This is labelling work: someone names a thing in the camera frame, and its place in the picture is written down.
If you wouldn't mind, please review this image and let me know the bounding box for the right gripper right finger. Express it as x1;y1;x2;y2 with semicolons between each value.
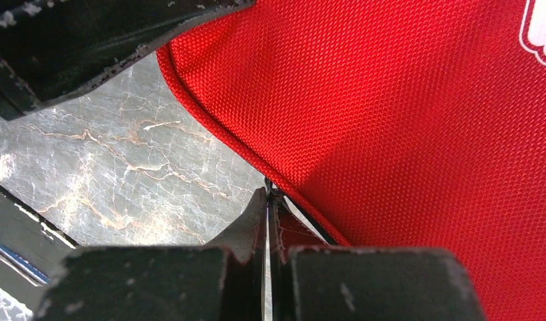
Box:
268;190;339;320

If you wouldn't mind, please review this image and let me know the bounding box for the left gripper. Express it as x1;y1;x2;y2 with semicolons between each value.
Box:
0;0;252;120

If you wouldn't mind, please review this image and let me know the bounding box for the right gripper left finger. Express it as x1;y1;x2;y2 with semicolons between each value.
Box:
206;187;267;320

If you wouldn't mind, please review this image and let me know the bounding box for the red medicine kit case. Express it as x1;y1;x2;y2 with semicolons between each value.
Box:
157;1;546;320

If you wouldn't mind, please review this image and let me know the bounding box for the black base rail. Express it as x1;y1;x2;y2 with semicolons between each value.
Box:
0;185;78;310

